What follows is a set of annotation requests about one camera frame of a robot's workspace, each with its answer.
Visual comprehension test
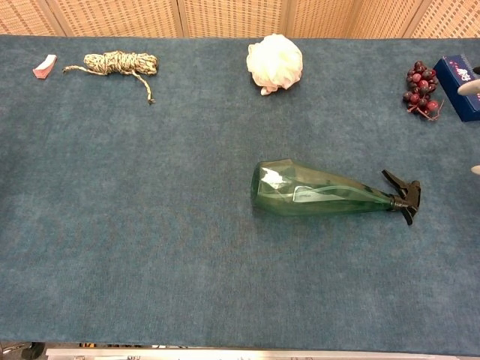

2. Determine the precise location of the white mesh bath loofah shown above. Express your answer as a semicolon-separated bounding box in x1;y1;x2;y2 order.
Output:
246;33;304;97

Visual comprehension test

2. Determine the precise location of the red artificial grape bunch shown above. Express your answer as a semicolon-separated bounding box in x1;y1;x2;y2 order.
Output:
402;60;446;122

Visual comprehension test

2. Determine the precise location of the green plastic spray bottle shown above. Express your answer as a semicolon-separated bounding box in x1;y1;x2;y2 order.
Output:
250;159;422;226

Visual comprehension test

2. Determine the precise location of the black caster wheel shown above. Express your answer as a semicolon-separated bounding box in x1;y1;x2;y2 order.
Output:
22;341;47;360

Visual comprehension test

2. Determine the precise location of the beige braided rope bundle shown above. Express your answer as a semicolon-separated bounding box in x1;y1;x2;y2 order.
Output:
62;50;161;105

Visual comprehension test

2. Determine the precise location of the woven wicker folding screen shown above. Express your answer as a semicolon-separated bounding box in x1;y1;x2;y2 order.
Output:
0;0;480;40

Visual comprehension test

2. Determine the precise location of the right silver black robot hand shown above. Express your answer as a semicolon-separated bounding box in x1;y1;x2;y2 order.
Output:
457;65;480;176

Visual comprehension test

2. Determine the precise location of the dark blue printed box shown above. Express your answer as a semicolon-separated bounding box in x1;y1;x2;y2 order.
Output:
433;55;480;123

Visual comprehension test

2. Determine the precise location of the aluminium table frame rail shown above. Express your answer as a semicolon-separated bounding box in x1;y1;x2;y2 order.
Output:
44;347;480;360

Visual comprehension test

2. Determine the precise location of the blue felt table cloth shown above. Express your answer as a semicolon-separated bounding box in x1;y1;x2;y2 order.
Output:
0;34;480;357

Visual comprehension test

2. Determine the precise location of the pink white eraser wedge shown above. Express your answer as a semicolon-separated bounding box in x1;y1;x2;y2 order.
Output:
32;54;58;80

